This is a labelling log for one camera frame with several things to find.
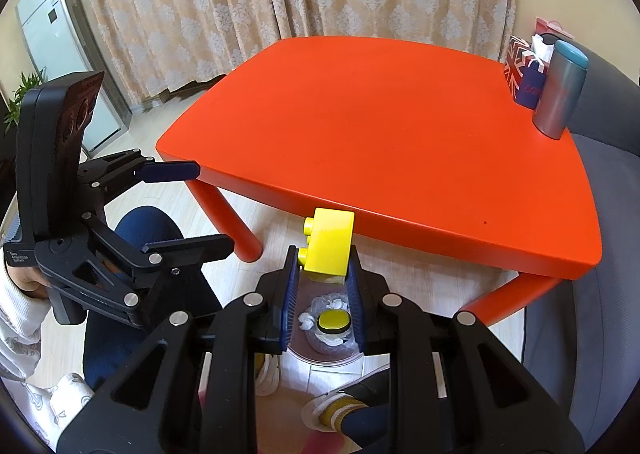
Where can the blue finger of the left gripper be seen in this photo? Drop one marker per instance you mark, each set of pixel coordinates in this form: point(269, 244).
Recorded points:
point(169, 171)
point(190, 251)

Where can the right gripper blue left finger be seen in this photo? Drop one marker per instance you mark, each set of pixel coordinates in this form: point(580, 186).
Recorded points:
point(288, 296)

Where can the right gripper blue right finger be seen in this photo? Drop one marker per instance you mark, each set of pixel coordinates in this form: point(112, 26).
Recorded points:
point(354, 298)

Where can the yellow black sponge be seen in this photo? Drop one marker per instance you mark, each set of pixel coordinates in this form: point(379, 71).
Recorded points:
point(334, 322)

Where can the yellow toy building block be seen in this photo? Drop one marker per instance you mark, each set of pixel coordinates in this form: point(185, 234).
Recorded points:
point(329, 238)

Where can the white paper ball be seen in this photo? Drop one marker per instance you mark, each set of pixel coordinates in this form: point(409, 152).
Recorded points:
point(307, 322)

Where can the person left hand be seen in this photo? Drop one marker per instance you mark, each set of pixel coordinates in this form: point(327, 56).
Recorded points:
point(23, 282)

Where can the right slipper foot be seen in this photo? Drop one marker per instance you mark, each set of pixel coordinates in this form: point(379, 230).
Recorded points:
point(326, 413)

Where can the orange low table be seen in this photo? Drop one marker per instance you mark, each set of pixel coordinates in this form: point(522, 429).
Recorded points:
point(424, 145)

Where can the green potted plant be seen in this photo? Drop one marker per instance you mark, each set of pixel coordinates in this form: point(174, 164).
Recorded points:
point(14, 104)

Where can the white standing air conditioner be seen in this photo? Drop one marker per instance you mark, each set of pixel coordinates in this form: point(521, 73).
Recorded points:
point(59, 40)

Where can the grey fabric sofa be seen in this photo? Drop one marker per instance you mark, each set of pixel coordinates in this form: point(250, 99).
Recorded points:
point(581, 339)

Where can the grey blue thermos bottle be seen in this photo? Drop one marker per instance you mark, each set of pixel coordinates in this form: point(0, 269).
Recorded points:
point(565, 78)

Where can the union jack tissue box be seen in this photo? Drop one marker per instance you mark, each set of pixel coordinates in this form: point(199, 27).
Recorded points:
point(526, 69)

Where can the pink storage box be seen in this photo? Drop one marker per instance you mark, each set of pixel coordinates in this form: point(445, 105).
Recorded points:
point(544, 26)

